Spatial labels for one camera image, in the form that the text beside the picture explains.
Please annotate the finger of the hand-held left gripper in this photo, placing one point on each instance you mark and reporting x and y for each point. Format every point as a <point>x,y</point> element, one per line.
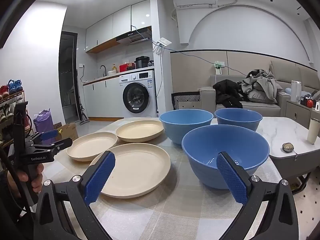
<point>50,134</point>
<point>62,143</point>

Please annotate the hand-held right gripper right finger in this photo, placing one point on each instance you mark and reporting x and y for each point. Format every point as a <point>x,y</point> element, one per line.
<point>231,177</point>

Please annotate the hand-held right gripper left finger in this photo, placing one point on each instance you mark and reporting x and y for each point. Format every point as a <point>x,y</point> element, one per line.
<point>100,177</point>

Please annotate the cream plate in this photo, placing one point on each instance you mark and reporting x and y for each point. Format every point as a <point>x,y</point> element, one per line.
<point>140,170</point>
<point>92,145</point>
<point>140,130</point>

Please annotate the large blue ribbed bowl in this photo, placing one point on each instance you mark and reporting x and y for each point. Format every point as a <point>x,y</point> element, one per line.
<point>200,142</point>

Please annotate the person's left forearm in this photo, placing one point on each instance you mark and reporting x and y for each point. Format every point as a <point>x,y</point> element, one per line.
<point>10,220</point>

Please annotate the person's left hand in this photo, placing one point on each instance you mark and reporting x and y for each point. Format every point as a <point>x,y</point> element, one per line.
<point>37,180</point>

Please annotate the purple bag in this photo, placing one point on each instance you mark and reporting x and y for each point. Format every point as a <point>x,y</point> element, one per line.
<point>43,123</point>

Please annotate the cardboard box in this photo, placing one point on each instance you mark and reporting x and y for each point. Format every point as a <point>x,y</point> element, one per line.
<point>68,130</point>

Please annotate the shoe rack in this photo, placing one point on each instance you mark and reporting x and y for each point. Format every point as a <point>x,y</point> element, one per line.
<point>10,110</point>

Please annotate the upright vacuum cleaner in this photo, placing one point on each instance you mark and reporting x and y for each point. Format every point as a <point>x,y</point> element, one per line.
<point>82,115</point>

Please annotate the red shoes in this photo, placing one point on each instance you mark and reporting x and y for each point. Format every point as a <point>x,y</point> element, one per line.
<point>3,92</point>

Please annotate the blue shoes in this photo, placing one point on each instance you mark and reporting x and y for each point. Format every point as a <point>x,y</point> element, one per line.
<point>15,86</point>

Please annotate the white lower cabinets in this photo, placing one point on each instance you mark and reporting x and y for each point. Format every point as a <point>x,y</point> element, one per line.
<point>105,97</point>

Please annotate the white cabinets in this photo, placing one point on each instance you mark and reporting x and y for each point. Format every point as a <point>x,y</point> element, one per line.
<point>112,25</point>
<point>105,97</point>

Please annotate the small round beige case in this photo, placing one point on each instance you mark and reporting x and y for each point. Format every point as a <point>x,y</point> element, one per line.
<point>287,147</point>

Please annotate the marble coffee table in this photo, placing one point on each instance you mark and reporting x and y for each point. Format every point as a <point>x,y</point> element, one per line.
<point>282,130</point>

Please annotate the grey sofa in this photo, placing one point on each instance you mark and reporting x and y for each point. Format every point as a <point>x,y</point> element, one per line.
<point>260,107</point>

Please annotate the kitchen faucet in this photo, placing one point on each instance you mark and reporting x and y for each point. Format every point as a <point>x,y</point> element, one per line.
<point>103,70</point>

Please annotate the black jacket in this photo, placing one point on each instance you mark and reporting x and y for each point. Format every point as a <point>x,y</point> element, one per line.
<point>227,92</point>

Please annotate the white washing machine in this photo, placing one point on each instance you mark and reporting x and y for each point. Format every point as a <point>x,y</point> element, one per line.
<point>137,97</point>

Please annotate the black white patterned rug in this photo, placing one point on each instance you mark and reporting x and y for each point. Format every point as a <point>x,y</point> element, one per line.
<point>186,101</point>

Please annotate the grey side cabinet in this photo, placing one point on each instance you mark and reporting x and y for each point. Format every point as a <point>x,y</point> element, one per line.
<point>297,115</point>

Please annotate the yellow bottle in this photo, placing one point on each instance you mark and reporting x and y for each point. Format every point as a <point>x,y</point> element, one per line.
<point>114,68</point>

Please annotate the cream cup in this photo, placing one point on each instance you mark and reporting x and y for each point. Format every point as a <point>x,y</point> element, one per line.
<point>313,130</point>

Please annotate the grey clothes pile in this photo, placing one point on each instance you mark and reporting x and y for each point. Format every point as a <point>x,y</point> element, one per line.
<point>262,87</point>

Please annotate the red box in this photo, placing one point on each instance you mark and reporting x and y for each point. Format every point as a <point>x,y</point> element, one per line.
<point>125,67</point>

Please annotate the red apple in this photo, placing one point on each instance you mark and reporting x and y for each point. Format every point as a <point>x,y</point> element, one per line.
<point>310,103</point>

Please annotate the white power strip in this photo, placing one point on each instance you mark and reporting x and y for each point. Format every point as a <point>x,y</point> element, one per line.
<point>218,66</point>

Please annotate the light blue pillow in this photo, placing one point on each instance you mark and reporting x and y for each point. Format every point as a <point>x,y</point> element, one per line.
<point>306,93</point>

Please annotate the black rice cooker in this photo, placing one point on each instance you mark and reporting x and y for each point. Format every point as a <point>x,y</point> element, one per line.
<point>142,62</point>

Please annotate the white upper cabinets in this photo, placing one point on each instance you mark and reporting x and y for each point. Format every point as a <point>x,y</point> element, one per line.
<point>112,25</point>

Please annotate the range hood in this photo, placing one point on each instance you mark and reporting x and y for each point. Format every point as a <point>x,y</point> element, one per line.
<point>135,36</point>

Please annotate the white router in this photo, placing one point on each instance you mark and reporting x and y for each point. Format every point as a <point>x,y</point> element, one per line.
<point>163,42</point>

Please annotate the white air conditioner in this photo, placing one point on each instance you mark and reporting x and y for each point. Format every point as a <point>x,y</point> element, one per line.
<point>195,1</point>

